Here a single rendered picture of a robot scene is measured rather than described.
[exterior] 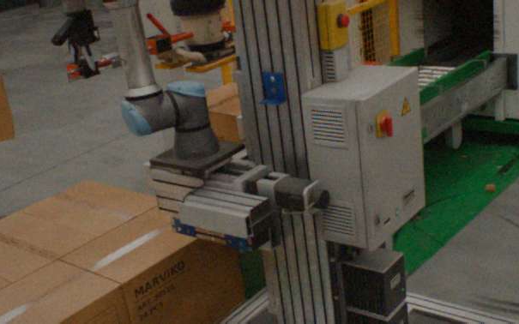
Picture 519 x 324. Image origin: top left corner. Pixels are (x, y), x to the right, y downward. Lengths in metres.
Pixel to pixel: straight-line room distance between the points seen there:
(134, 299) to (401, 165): 1.12
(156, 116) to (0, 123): 2.31
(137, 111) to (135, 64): 0.14
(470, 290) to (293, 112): 1.53
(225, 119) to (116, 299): 0.87
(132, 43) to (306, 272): 0.94
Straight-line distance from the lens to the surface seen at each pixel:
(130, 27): 2.19
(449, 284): 3.50
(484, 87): 4.59
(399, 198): 2.29
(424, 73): 4.84
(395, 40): 5.11
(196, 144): 2.30
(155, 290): 2.83
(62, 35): 2.64
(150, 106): 2.21
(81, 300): 2.67
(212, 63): 2.95
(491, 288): 3.47
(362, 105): 2.02
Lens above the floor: 1.82
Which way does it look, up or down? 21 degrees down
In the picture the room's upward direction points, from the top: 8 degrees counter-clockwise
